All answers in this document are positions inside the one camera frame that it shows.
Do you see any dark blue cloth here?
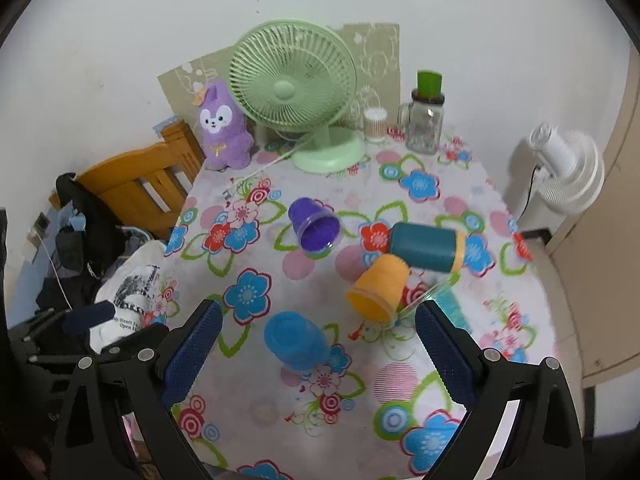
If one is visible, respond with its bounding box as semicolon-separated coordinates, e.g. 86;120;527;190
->
62;302;118;335

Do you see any orange plastic cup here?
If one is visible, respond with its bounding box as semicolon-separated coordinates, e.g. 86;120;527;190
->
346;253;411;323

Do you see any floral tablecloth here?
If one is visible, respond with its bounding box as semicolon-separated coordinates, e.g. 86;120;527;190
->
150;130;558;480

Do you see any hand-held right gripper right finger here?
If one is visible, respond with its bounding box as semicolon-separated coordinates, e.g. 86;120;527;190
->
414;300;586;480

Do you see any white standing fan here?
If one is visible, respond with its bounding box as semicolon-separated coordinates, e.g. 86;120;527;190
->
507;122;606;213

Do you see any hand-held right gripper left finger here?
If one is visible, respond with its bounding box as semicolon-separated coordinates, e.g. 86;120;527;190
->
51;298;224;480

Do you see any purple plastic cup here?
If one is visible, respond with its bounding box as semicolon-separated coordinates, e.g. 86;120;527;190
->
287;197;342;253

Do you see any white fan cable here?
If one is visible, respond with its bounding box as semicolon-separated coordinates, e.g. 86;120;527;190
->
222;142;306;198

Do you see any purple plush toy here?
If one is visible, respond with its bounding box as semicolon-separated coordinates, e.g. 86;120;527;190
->
194;80;254;172

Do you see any green desk fan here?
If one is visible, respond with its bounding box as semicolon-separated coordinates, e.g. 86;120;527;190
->
228;20;368;175

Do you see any thin white cable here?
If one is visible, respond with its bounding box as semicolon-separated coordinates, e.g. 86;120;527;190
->
27;230;71;311

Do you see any clear glass cup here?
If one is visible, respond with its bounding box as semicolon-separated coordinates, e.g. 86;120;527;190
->
397;272;463;328

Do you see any blue plastic cup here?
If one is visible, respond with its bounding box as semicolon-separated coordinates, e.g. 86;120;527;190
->
263;311;332;373

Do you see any cotton swab container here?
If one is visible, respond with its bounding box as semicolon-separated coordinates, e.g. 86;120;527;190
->
363;107;390;144

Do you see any teal plastic cup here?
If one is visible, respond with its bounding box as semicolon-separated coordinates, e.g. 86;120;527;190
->
389;222;467;274

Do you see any glass jar with green lid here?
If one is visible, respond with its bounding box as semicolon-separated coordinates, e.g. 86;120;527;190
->
397;70;446;155

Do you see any wooden chair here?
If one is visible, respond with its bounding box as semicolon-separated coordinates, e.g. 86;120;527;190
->
50;120;206;241

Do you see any black fan cable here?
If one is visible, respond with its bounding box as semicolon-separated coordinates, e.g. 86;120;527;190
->
517;164;541;222

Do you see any white printed cloth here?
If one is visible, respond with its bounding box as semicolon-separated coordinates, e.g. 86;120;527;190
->
90;242;168;351

